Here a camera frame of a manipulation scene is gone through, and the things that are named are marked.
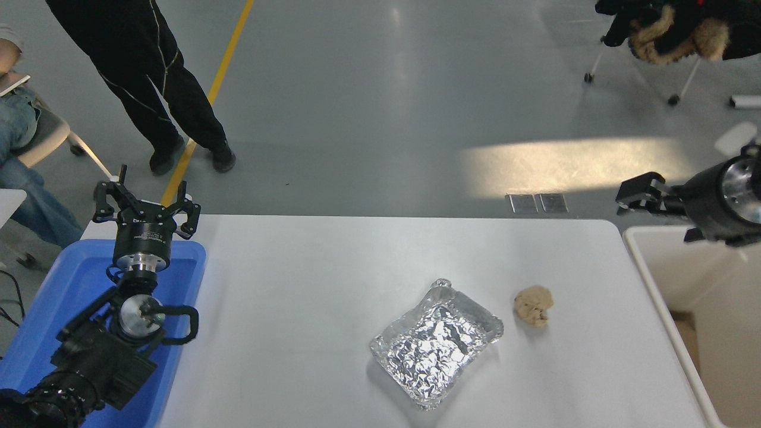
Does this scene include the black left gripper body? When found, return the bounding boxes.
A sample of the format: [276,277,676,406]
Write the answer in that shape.
[113,204,179,259]

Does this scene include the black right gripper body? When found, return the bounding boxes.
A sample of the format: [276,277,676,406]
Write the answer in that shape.
[674,160,741,242]

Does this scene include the seated person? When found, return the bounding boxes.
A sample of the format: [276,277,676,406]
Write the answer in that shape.
[0,24,84,248]

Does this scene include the pale wheeled chair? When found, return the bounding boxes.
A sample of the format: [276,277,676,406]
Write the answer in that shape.
[17,98,114,180]

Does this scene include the blue plastic tray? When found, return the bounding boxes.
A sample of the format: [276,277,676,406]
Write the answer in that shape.
[0,240,207,428]

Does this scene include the metal floor outlet plate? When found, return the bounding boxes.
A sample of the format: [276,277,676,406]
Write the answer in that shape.
[505,193,539,214]
[538,191,570,213]

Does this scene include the small white side table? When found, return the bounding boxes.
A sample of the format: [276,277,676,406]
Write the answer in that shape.
[0,189,27,231]

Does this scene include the large pale bin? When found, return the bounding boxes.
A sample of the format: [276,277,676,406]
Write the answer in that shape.
[622,225,761,428]

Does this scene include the white-legged wheeled chair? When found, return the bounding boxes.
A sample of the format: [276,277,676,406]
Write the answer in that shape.
[583,37,703,108]

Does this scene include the standing person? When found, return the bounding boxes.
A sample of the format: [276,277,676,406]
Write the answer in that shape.
[45,0,237,177]

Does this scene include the white chair writing tablet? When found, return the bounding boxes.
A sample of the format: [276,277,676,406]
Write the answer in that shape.
[0,73,32,97]

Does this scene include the crumpled tan paper ball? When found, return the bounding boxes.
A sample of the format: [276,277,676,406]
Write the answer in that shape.
[514,285,554,329]

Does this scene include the black coat with fur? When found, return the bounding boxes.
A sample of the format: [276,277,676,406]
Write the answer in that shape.
[595,0,761,67]

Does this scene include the silver foil tray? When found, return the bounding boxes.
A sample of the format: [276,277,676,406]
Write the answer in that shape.
[369,278,505,411]

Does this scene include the thin black cable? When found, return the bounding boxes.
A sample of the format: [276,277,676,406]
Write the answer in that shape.
[0,270,26,328]

